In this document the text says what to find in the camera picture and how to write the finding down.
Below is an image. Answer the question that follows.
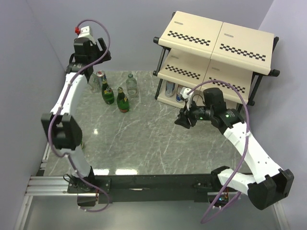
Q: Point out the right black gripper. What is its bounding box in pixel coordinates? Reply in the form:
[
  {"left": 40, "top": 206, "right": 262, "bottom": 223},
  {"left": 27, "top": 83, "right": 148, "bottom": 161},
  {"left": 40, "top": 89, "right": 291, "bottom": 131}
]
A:
[{"left": 174, "top": 99, "right": 213, "bottom": 129}]

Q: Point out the Red Bull can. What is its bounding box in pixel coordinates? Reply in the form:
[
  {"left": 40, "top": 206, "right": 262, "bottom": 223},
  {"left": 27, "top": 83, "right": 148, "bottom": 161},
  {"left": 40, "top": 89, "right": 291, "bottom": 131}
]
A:
[{"left": 176, "top": 84, "right": 184, "bottom": 103}]

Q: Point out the light blue drink can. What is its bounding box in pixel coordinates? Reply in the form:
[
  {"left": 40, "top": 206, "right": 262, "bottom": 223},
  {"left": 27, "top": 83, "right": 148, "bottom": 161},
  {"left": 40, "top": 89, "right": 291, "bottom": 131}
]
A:
[{"left": 165, "top": 81, "right": 176, "bottom": 97}]

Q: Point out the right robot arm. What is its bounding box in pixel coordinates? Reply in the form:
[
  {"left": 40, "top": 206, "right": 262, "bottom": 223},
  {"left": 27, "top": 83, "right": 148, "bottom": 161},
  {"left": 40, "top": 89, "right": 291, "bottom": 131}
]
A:
[{"left": 175, "top": 87, "right": 294, "bottom": 210}]

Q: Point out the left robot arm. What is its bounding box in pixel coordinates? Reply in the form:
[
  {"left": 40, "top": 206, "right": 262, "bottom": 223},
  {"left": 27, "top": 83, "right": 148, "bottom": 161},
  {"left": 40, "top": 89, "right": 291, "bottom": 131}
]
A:
[{"left": 41, "top": 37, "right": 111, "bottom": 193}]

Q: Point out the beige checkered shelf rack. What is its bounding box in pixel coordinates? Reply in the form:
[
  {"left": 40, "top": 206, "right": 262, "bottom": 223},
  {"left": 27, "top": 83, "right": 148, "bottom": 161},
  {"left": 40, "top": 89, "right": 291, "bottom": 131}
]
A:
[{"left": 153, "top": 11, "right": 280, "bottom": 110}]

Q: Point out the silver can red tab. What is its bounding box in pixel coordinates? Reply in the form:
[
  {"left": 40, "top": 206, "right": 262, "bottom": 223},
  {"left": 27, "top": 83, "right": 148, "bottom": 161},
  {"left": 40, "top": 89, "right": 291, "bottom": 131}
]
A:
[{"left": 95, "top": 70, "right": 106, "bottom": 84}]

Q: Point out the clear glass bottle far left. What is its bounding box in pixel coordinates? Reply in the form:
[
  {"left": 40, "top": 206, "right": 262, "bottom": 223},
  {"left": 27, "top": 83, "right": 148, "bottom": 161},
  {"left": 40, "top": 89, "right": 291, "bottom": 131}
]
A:
[{"left": 88, "top": 73, "right": 102, "bottom": 92}]

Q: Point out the clear glass bottle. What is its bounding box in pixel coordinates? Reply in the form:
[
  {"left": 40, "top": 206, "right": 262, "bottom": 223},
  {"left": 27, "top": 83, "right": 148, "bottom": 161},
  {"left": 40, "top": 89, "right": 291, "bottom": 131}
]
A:
[
  {"left": 88, "top": 73, "right": 102, "bottom": 92},
  {"left": 126, "top": 73, "right": 138, "bottom": 97}
]

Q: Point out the green Perrier bottle tall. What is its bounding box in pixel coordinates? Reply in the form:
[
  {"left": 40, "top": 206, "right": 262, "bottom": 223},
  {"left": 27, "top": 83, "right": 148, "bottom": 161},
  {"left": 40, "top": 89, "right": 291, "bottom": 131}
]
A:
[{"left": 102, "top": 79, "right": 115, "bottom": 104}]

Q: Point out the clear glass bottle middle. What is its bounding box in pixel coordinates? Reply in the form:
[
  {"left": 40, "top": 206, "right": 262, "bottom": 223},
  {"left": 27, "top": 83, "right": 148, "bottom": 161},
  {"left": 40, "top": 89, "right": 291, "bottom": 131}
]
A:
[{"left": 126, "top": 73, "right": 138, "bottom": 97}]

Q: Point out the green Perrier bottle front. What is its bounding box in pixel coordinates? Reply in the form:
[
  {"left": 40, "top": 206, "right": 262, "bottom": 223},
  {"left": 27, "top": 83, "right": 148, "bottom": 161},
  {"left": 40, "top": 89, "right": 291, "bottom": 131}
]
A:
[{"left": 117, "top": 87, "right": 130, "bottom": 113}]

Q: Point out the black base beam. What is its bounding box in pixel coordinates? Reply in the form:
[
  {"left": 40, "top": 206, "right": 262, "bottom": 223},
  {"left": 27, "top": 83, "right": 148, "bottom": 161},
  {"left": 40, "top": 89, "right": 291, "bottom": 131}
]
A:
[{"left": 63, "top": 174, "right": 222, "bottom": 207}]

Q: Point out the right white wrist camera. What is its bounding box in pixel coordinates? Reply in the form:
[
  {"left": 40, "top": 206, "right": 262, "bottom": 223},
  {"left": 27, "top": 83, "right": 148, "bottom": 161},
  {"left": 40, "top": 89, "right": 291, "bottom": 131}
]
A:
[{"left": 180, "top": 87, "right": 193, "bottom": 111}]

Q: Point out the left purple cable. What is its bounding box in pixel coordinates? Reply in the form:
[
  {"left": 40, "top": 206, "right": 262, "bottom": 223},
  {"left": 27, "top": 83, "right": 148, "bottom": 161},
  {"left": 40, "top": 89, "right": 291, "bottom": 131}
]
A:
[{"left": 47, "top": 20, "right": 113, "bottom": 213}]

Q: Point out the purple cable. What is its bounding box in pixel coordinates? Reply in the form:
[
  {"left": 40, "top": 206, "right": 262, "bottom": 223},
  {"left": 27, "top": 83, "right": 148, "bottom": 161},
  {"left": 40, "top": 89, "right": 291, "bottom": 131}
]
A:
[
  {"left": 47, "top": 20, "right": 113, "bottom": 213},
  {"left": 200, "top": 80, "right": 250, "bottom": 225}
]

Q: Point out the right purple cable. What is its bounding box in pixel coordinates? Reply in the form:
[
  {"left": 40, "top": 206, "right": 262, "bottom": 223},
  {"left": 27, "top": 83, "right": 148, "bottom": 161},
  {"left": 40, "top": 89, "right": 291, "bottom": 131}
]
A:
[{"left": 200, "top": 80, "right": 250, "bottom": 225}]

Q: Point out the aluminium frame rail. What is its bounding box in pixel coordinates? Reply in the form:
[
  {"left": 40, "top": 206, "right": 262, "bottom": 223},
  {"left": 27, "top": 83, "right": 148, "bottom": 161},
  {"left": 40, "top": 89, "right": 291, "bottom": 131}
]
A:
[{"left": 14, "top": 71, "right": 72, "bottom": 230}]

